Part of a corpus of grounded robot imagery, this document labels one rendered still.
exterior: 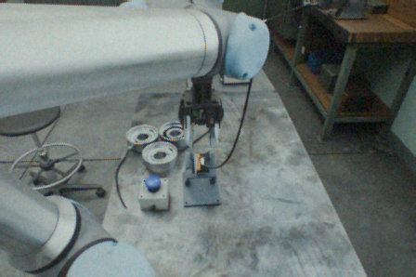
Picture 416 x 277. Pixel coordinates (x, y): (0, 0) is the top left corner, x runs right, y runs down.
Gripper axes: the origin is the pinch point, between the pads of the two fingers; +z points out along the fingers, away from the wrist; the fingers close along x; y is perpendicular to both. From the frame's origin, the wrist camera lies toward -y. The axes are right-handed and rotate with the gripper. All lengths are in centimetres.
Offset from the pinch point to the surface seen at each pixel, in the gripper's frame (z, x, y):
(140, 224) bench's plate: 18.5, -15.9, 8.9
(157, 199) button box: 14.4, -11.6, 4.6
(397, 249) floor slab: 99, 106, -27
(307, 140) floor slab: 99, 90, -124
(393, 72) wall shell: 51, 152, -142
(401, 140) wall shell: 87, 151, -105
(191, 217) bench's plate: 18.5, -3.1, 7.7
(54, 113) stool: 36, -70, -76
